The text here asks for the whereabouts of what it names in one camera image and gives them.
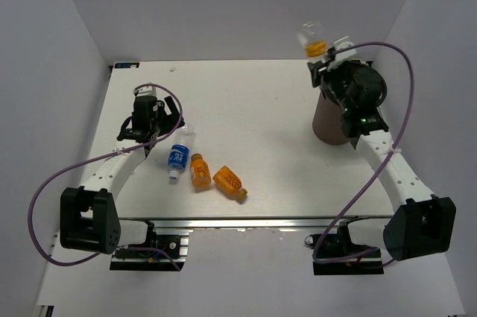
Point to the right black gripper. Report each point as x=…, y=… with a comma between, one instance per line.
x=320, y=73

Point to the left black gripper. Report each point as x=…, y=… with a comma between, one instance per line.
x=173, y=120

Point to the clear bottle yellow cap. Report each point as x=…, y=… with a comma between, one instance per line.
x=311, y=37

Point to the blue label water bottle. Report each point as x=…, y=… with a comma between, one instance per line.
x=180, y=151

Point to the orange juice bottle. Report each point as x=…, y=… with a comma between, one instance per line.
x=227, y=182

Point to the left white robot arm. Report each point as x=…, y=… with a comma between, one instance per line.
x=88, y=216

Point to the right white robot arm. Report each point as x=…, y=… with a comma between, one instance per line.
x=422, y=222

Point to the brown cylindrical bin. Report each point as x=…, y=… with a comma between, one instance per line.
x=328, y=123

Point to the blue label sticker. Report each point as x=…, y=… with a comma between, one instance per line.
x=126, y=65

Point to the orange juice bottle upright label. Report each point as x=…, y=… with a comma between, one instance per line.
x=200, y=174

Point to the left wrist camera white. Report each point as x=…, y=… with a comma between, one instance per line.
x=145, y=90

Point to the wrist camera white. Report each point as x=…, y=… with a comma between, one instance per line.
x=341, y=50
x=145, y=90

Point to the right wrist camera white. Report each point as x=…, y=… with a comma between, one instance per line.
x=341, y=50

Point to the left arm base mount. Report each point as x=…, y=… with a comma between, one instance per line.
x=164, y=250

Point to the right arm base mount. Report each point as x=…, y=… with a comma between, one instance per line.
x=340, y=257

